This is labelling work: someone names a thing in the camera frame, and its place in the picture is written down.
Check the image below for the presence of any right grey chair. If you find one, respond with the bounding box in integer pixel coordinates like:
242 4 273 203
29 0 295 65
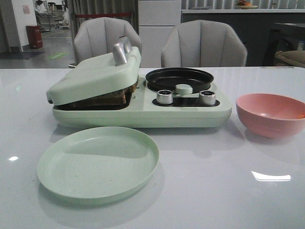
161 20 247 67

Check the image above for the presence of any white cabinet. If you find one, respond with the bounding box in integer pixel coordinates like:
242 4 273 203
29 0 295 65
138 0 181 68

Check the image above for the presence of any black round frying pan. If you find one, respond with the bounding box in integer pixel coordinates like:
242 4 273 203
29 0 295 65
145 67 214 93

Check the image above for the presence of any bread slice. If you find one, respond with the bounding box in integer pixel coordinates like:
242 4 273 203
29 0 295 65
68 89 127 107
127 81 138 93

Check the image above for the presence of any pink bowl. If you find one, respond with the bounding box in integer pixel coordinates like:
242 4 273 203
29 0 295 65
236 94 305 138

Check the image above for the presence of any right silver knob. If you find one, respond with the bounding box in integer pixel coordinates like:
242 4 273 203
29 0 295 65
198 90 216 106

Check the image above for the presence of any green breakfast maker base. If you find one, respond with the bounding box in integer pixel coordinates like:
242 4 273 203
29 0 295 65
52 73 232 128

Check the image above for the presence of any red bin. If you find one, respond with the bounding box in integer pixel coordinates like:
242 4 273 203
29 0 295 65
26 25 43 49

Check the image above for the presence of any left grey chair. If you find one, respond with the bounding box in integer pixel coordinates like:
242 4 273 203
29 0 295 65
74 17 142 69

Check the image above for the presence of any green breakfast maker lid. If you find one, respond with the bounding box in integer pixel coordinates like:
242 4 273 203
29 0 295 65
46 37 141 107

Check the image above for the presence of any left silver knob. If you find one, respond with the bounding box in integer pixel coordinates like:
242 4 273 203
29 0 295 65
156 90 173 105

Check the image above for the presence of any dark counter cabinet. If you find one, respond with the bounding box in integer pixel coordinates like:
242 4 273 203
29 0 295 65
181 9 305 66

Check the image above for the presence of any light green plate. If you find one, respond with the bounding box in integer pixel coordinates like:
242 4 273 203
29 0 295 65
37 127 159 205

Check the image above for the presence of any grey chair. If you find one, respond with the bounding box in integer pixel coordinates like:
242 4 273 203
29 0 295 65
74 17 142 69
161 20 247 67

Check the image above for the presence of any dark floor mat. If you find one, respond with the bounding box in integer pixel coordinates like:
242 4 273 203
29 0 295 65
0 52 44 60

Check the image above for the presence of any beige sofa cushion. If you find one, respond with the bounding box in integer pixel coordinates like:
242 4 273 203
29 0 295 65
274 50 305 68

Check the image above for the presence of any silver knob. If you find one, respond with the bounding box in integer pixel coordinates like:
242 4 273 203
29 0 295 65
198 90 216 106
156 90 173 105

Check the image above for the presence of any orange shrimp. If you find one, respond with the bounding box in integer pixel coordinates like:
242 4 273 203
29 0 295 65
297 114 305 119

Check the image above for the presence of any stanchion post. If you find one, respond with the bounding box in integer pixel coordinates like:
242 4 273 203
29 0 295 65
68 12 77 68

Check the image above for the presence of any red barrier belt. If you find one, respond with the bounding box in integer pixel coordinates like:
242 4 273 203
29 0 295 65
74 11 133 18

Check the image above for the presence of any fruit bowl on counter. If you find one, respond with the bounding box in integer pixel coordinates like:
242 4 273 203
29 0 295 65
235 0 258 10

